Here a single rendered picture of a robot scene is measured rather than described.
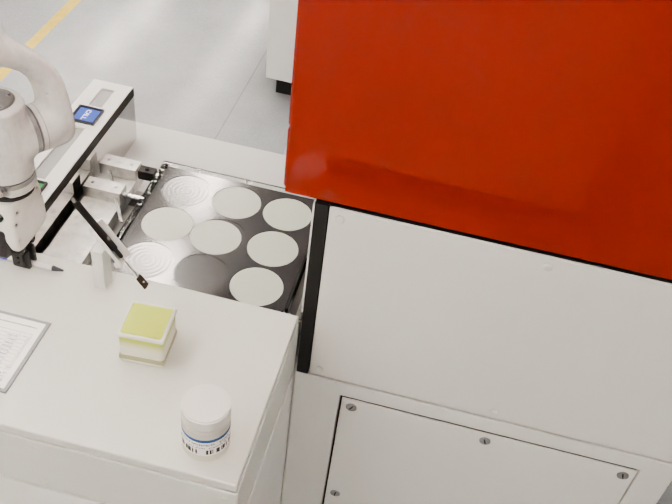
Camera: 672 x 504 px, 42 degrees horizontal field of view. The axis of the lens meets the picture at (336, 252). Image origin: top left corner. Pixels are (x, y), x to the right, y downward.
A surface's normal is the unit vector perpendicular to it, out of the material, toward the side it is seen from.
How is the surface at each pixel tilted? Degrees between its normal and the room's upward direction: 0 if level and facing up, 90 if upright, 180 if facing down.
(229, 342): 0
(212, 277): 0
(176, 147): 0
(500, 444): 90
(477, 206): 90
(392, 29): 90
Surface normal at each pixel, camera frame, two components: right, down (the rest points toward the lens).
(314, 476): -0.22, 0.65
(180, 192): 0.10, -0.73
